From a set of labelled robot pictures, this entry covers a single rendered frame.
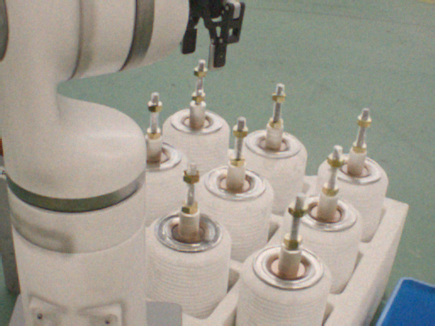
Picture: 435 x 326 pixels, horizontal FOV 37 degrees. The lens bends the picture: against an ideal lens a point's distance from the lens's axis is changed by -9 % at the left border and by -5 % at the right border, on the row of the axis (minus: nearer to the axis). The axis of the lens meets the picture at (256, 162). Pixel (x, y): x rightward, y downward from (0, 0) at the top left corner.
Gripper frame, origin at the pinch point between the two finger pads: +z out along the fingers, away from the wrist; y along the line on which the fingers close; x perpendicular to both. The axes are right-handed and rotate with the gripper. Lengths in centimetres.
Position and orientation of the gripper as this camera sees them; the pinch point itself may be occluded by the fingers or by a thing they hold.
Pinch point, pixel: (201, 52)
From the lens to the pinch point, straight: 93.0
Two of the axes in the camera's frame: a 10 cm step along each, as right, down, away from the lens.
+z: -1.0, 8.6, 5.0
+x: 7.8, -2.5, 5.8
